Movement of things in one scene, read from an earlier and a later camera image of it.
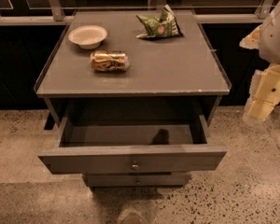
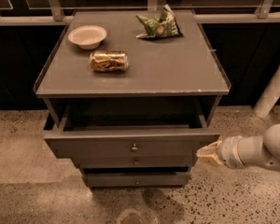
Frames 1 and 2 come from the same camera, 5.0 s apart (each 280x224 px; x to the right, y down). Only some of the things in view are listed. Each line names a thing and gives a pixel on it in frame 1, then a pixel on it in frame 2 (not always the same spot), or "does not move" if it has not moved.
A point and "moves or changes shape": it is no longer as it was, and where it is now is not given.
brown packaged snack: [109, 61] does not move
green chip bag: [164, 25] does not move
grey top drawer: [133, 149] moves or changes shape
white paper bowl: [88, 36] does not move
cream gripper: [275, 36] to [231, 152]
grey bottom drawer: [135, 179] does not move
